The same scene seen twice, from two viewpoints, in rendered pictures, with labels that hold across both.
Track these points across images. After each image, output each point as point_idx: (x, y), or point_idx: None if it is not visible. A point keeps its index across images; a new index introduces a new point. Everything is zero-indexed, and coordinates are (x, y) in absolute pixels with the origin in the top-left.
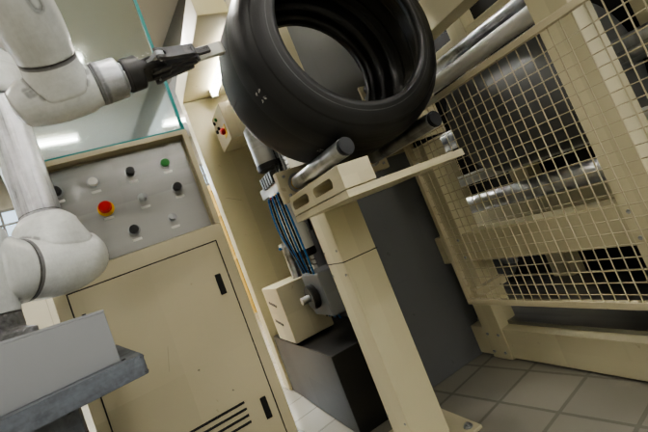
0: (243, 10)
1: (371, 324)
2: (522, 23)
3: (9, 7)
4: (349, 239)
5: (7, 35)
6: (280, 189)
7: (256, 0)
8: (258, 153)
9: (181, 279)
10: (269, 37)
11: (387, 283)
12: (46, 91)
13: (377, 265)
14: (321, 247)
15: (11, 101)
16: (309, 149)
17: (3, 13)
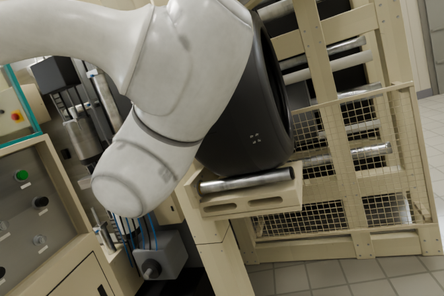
0: (250, 65)
1: (237, 281)
2: (291, 82)
3: (240, 69)
4: (221, 222)
5: (208, 102)
6: (193, 197)
7: (258, 59)
8: (88, 147)
9: None
10: (269, 93)
11: (236, 246)
12: (184, 168)
13: (232, 236)
14: (191, 232)
15: (142, 193)
16: (249, 171)
17: (230, 76)
